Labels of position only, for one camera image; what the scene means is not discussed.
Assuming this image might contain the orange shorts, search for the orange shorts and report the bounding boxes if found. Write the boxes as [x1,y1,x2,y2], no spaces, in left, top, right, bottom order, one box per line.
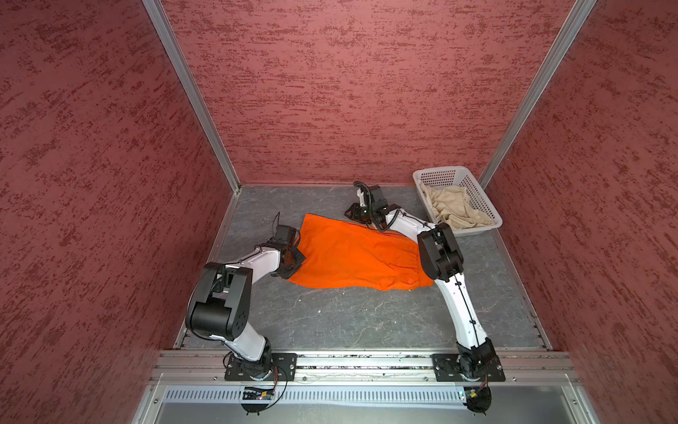
[288,214,434,291]

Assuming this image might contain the aluminium corner post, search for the aluminium corner post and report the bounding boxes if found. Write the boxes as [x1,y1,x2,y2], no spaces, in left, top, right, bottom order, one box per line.
[480,0,597,188]
[142,0,241,194]

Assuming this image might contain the aluminium front rail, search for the aluminium front rail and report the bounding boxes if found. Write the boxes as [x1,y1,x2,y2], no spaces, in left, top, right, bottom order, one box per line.
[150,349,582,387]

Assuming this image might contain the right aluminium corner post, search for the right aluminium corner post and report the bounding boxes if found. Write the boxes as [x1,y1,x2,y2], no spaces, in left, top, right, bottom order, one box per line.
[480,0,597,188]

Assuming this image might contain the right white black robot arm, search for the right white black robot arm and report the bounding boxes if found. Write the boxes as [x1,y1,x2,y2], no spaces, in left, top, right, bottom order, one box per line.
[344,181,505,383]

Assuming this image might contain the beige shorts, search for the beige shorts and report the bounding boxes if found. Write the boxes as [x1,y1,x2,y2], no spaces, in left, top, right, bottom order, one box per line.
[420,183,494,230]

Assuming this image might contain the left aluminium corner post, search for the left aluminium corner post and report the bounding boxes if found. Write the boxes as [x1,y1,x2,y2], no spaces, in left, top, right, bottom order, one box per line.
[142,0,241,194]

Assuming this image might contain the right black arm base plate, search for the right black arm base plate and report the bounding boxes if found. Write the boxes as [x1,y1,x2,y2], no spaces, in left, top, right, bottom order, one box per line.
[431,353,506,383]

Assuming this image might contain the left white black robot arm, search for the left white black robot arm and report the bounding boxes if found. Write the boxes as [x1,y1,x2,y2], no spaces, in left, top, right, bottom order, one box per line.
[185,224,305,380]

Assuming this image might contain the white slotted cable duct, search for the white slotted cable duct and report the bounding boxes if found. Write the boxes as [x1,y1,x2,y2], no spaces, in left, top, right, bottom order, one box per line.
[162,385,465,407]

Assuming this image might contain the small circuit board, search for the small circuit board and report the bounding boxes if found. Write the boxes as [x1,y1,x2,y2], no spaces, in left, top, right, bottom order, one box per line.
[464,388,491,403]
[242,387,276,403]

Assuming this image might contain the white plastic laundry basket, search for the white plastic laundry basket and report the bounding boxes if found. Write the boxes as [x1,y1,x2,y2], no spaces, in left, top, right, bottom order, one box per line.
[412,166,503,237]

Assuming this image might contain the left small circuit board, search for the left small circuit board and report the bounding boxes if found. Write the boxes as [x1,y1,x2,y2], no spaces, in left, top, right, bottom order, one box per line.
[242,387,276,403]

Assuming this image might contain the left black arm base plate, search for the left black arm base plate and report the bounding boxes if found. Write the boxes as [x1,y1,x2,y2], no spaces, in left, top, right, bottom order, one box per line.
[224,353,298,383]

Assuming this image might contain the right small circuit board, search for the right small circuit board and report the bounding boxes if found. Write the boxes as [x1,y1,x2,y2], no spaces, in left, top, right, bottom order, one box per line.
[464,388,491,403]

